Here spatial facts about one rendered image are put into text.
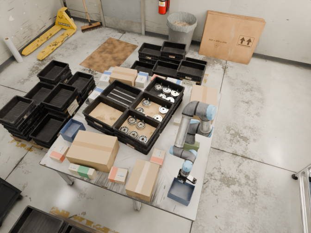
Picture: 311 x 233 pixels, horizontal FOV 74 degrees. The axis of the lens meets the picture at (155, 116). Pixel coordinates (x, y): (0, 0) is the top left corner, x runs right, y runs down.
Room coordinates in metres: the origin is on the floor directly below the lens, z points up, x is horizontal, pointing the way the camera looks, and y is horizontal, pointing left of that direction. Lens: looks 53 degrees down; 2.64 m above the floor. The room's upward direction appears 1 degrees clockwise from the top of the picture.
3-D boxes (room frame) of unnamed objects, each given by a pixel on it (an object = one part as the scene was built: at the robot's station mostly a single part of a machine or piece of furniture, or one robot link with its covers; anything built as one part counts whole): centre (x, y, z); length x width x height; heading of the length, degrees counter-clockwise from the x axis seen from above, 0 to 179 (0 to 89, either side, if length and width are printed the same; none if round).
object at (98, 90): (1.75, 0.73, 0.75); 0.20 x 0.12 x 0.09; 157
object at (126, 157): (1.37, 0.15, 0.35); 1.60 x 1.60 x 0.70; 72
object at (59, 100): (1.90, 1.30, 0.37); 0.40 x 0.30 x 0.45; 162
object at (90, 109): (1.38, 0.54, 0.87); 0.40 x 0.30 x 0.11; 62
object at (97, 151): (0.96, 0.60, 0.80); 0.40 x 0.30 x 0.20; 79
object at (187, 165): (0.67, -0.26, 1.12); 0.09 x 0.08 x 0.11; 155
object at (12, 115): (1.64, 1.80, 0.37); 0.40 x 0.30 x 0.45; 162
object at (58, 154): (0.96, 0.96, 0.74); 0.16 x 0.12 x 0.07; 160
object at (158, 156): (0.93, -0.03, 0.74); 0.16 x 0.12 x 0.07; 164
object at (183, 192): (0.59, -0.24, 0.81); 0.20 x 0.15 x 0.07; 67
